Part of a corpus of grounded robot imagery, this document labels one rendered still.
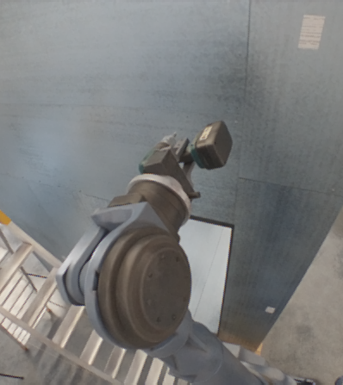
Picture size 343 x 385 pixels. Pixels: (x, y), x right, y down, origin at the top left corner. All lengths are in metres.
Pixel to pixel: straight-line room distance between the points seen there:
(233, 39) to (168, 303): 0.67
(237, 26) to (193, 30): 0.12
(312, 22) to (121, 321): 0.74
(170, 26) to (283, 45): 0.32
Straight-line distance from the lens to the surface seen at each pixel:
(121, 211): 0.43
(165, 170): 0.52
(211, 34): 0.79
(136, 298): 0.32
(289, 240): 1.23
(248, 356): 1.35
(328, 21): 0.77
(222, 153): 0.58
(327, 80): 0.81
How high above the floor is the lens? 3.04
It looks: 43 degrees down
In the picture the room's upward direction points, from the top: 8 degrees counter-clockwise
